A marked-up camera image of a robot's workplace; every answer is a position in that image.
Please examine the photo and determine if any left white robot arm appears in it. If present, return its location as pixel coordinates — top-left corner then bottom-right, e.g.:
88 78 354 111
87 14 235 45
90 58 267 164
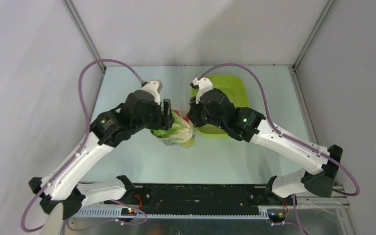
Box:
28 90 174 220

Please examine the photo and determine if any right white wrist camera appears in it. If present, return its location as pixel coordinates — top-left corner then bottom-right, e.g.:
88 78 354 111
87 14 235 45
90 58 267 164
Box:
190 77 213 104

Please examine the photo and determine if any clear pink zip bag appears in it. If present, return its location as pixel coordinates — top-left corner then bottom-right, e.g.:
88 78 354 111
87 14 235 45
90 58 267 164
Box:
150 109 195 148

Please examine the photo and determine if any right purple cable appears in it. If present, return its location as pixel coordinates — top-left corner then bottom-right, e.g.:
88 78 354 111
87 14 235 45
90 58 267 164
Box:
197 63 360 234

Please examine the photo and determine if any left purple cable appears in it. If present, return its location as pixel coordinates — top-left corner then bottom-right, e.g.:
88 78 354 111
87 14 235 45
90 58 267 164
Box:
20 59 146 233

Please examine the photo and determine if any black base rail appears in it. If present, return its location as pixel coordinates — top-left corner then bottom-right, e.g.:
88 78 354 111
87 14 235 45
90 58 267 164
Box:
119 184 293 216

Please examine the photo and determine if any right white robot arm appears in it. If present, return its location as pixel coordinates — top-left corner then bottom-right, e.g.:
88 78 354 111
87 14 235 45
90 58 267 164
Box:
187 89 343 205

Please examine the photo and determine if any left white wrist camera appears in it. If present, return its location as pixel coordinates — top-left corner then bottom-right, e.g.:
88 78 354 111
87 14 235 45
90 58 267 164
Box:
141 80 163 105

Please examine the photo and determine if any green plastic tray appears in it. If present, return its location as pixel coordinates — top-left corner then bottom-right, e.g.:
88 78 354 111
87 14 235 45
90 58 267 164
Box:
196 74 250 138

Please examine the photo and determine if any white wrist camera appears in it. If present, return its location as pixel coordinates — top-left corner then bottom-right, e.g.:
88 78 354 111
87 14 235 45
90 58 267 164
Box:
190 77 213 104
141 80 163 105

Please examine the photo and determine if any purple cable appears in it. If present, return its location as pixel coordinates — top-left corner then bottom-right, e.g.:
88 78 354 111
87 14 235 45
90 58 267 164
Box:
197 63 360 234
20 59 146 233

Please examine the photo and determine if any green lettuce head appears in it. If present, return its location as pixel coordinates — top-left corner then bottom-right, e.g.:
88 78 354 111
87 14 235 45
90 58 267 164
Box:
150 109 193 139

